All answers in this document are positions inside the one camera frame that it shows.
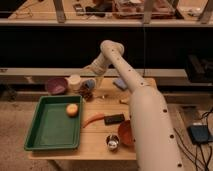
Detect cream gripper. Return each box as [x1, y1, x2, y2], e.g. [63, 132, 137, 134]
[86, 53, 109, 89]

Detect blue sponge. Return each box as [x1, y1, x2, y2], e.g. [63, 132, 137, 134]
[113, 78, 127, 91]

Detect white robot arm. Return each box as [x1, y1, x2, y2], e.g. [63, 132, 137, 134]
[88, 40, 184, 171]

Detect purple bowl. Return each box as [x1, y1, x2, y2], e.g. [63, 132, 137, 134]
[45, 77, 68, 95]

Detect red bowl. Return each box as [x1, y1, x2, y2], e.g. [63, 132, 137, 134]
[118, 120, 134, 146]

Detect blue cup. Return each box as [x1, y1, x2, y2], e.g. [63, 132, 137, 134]
[82, 79, 96, 90]

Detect small metal fork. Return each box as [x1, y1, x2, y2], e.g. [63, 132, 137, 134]
[94, 95, 107, 99]

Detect brown pine cone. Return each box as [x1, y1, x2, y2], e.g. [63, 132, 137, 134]
[79, 86, 93, 101]

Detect white cup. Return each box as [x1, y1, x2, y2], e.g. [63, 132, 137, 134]
[67, 74, 81, 92]

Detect wooden table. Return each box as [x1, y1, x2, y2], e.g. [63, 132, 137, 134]
[29, 78, 135, 161]

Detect orange carrot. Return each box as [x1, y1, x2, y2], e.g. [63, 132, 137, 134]
[82, 113, 104, 128]

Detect yellow apple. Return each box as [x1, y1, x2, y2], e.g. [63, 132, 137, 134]
[66, 104, 78, 117]

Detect black rectangular block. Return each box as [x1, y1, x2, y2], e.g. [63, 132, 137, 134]
[104, 114, 125, 125]

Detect small metal cup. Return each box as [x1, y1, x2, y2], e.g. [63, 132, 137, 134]
[106, 134, 119, 151]

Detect green plastic tray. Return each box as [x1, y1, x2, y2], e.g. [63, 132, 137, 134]
[24, 95, 83, 151]

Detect blue foot pedal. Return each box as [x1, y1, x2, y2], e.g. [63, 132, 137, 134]
[187, 125, 213, 144]

